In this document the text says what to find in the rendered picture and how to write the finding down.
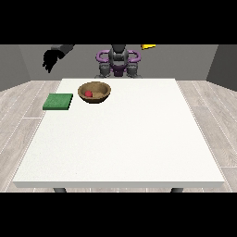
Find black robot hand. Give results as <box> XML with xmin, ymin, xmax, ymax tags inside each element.
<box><xmin>42</xmin><ymin>48</ymin><xmax>66</xmax><ymax>74</ymax></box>

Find green square pad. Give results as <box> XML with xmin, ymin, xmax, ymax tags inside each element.
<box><xmin>42</xmin><ymin>93</ymin><xmax>74</xmax><ymax>111</ymax></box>

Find brown wooden bowl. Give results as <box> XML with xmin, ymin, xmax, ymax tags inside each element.
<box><xmin>77</xmin><ymin>81</ymin><xmax>112</xmax><ymax>105</ymax></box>

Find grey robot trunk purple rings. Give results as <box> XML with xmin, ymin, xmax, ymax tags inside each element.
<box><xmin>94</xmin><ymin>44</ymin><xmax>143</xmax><ymax>79</ymax></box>

